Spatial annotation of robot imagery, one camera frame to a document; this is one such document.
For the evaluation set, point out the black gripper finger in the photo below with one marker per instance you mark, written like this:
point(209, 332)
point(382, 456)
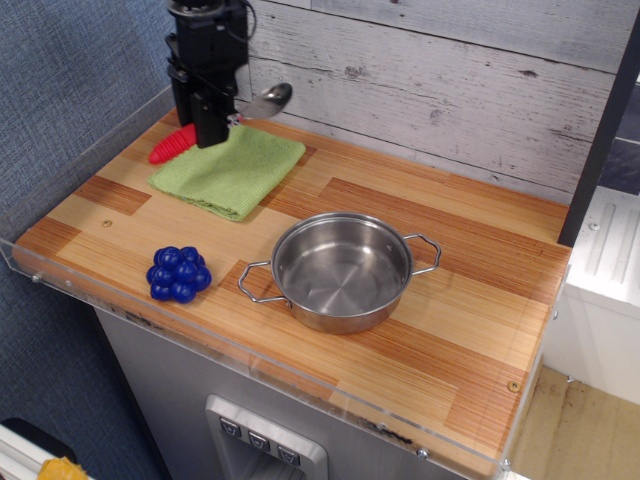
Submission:
point(210, 116)
point(183, 88)

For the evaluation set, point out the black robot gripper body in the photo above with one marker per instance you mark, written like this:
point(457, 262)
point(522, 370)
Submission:
point(209, 45)

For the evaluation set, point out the red handled metal spoon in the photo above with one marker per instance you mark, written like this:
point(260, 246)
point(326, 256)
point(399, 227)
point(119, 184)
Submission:
point(267, 104)

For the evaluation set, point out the yellow black object corner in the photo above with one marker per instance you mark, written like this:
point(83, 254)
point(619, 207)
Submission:
point(61, 469)

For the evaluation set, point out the green folded cloth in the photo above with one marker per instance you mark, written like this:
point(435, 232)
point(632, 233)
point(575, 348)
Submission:
point(230, 179)

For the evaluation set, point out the blue plastic grape cluster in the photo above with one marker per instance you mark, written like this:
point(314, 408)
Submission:
point(178, 274)

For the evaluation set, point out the stainless steel pot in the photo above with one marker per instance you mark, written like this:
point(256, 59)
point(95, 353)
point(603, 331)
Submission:
point(344, 272)

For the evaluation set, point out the clear acrylic table guard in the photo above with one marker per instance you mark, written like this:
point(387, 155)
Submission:
point(446, 372)

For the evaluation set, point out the grey toy fridge cabinet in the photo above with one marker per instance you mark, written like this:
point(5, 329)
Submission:
point(171, 382)

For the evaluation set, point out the silver dispenser button panel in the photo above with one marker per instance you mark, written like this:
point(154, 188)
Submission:
point(250, 446)

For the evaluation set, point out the white ridged plastic box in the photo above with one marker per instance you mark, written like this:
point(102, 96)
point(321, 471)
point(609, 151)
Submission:
point(594, 334)

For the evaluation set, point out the black right frame post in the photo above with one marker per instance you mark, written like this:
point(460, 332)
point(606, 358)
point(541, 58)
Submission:
point(611, 119)

